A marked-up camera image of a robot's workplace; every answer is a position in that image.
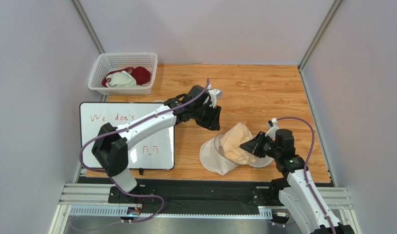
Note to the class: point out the round white bag lid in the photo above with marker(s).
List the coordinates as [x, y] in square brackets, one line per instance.
[261, 162]

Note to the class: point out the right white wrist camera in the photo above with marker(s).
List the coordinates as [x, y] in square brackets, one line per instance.
[272, 128]

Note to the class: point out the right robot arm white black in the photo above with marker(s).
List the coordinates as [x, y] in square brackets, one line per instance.
[296, 190]

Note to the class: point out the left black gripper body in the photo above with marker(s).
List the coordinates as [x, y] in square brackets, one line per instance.
[205, 116]

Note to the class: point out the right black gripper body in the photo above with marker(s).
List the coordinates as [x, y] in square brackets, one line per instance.
[258, 146]

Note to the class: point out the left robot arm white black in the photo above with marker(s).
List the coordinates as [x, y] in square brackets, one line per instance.
[113, 143]

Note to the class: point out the white plastic basket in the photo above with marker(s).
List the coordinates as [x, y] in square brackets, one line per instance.
[108, 62]

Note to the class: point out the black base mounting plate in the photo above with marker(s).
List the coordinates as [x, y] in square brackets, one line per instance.
[198, 197]

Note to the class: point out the whiteboard with red writing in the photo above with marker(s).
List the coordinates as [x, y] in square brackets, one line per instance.
[157, 152]

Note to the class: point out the beige bra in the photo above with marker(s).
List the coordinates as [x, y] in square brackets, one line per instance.
[231, 142]

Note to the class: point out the white bra in basket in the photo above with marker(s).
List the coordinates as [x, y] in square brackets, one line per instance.
[120, 80]

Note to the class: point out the aluminium frame rail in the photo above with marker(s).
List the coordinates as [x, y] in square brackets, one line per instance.
[103, 198]

